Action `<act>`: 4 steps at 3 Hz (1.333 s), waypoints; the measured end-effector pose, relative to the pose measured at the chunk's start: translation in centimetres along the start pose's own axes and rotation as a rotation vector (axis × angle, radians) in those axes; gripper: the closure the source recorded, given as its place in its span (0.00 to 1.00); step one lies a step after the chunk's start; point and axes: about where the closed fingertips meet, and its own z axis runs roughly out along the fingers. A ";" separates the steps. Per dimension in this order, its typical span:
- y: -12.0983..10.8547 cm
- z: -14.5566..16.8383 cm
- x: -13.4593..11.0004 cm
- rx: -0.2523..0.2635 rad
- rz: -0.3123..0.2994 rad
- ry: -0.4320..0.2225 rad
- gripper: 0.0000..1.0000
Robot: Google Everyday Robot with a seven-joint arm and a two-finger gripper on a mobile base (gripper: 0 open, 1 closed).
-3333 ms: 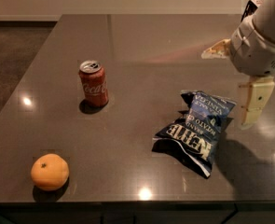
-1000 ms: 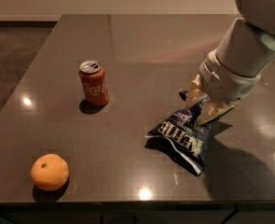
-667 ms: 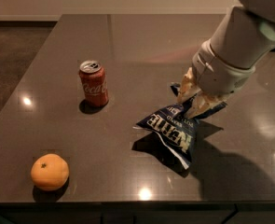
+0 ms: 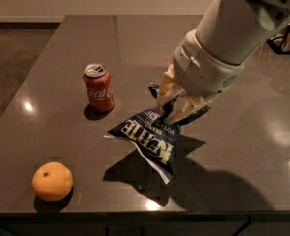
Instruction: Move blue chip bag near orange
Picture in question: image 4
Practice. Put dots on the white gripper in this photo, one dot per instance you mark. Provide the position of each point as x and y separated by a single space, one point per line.
202 70

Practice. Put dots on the blue kettle chip bag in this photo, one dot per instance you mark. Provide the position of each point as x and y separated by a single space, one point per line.
154 140

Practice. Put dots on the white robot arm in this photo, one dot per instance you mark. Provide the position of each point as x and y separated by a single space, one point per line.
231 30

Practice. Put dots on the red coca-cola can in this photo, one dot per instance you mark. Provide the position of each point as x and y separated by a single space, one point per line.
99 87

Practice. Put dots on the orange fruit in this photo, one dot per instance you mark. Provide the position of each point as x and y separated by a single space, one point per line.
52 181

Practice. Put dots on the black wire basket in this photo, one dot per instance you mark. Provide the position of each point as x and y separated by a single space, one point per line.
280 43

